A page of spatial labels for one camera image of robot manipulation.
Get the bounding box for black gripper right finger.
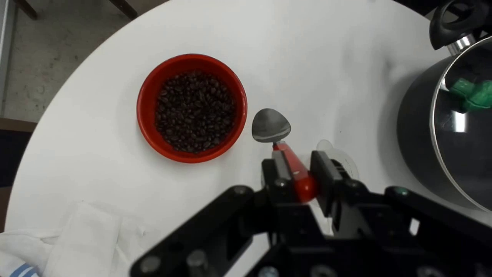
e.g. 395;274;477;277
309;149;492;258

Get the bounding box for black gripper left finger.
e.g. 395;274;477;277
129;155;300;277

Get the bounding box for orange handled metal spoon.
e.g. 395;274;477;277
251;106;320;204

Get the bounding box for red bowl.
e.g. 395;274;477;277
135;52;249;164

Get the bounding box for black cooking pot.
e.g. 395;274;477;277
397;0;492;227

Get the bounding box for dark beans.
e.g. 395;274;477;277
154;70;238;154

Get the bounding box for white cloth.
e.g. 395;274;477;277
0;200;155;277

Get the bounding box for glass pot lid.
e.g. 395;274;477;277
429;35;492;212

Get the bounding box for green toy object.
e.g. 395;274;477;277
450;77;492;112

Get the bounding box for black flat panel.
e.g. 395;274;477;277
0;129;34;189

